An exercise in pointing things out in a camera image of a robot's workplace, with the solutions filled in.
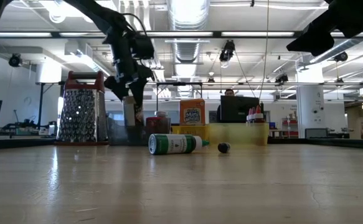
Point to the black dropper bottle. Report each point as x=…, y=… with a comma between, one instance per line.
x=223, y=147

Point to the silver ceiling duct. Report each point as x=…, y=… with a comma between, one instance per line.
x=187, y=18

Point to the black background monitor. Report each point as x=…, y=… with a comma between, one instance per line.
x=240, y=109

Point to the grey plastic bin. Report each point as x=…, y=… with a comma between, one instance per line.
x=119, y=133

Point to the person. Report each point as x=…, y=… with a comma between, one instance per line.
x=229, y=92

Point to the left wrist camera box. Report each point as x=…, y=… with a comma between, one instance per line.
x=142, y=46

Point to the white round pillar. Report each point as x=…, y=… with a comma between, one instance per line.
x=309, y=105

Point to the yellow slotted plastic basket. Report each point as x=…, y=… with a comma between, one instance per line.
x=187, y=129

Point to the white-lid spice jar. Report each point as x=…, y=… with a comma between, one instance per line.
x=161, y=113

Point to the black ceiling camera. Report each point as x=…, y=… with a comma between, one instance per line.
x=228, y=51
x=282, y=79
x=15, y=60
x=341, y=57

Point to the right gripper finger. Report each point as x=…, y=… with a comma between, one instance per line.
x=312, y=40

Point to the translucent yellow-green plastic bin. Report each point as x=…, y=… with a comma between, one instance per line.
x=240, y=133

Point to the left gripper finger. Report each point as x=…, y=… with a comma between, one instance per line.
x=117, y=88
x=139, y=90

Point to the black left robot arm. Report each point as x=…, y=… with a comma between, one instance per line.
x=97, y=12

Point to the orange snack box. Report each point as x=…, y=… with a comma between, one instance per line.
x=192, y=112

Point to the black background rig frame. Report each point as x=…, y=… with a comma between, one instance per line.
x=179, y=83

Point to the green food colouring bottle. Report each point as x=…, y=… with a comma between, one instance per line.
x=172, y=144

